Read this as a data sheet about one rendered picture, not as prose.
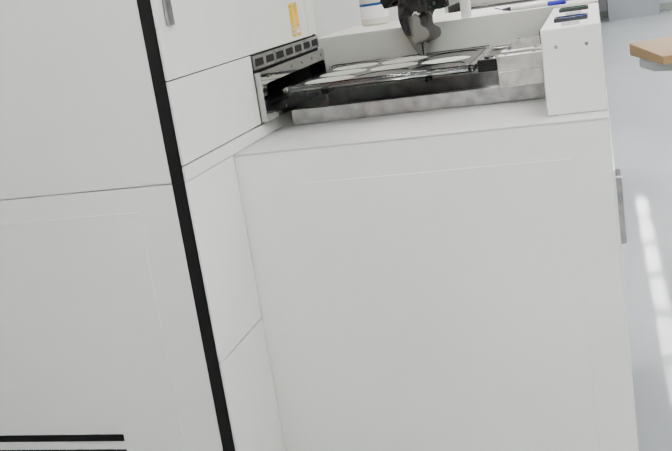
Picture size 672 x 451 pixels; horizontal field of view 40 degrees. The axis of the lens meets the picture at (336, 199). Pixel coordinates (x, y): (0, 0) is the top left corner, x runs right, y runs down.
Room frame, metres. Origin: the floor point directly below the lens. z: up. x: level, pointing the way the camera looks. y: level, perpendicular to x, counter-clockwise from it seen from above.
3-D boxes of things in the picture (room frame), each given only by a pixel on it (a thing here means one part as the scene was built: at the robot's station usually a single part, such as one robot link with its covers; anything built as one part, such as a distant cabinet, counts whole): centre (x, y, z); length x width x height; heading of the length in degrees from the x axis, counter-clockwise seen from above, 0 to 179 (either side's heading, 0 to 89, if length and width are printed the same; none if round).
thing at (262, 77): (1.97, 0.05, 0.89); 0.44 x 0.02 x 0.10; 163
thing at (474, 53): (1.92, -0.16, 0.90); 0.34 x 0.34 x 0.01; 73
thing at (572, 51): (1.75, -0.49, 0.89); 0.55 x 0.09 x 0.14; 163
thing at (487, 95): (1.79, -0.18, 0.84); 0.50 x 0.02 x 0.03; 73
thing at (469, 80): (2.05, -0.26, 0.84); 0.50 x 0.02 x 0.03; 73
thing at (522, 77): (1.86, -0.42, 0.87); 0.36 x 0.08 x 0.03; 163
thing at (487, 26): (2.26, -0.36, 0.89); 0.62 x 0.35 x 0.14; 73
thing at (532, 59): (1.71, -0.37, 0.89); 0.08 x 0.03 x 0.03; 73
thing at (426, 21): (2.05, -0.26, 0.95); 0.06 x 0.03 x 0.09; 36
